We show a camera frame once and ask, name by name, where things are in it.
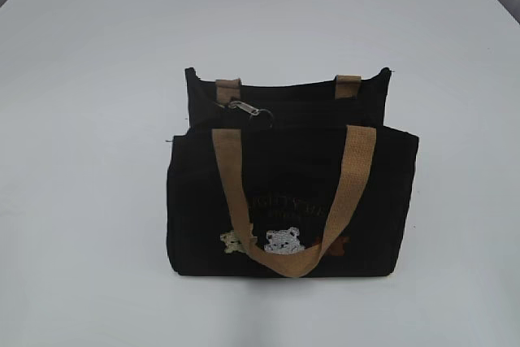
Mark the black canvas tote bag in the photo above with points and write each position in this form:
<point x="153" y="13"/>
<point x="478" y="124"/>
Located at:
<point x="322" y="192"/>

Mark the silver zipper pull with ring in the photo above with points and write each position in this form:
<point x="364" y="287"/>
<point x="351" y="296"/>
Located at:
<point x="251" y="111"/>

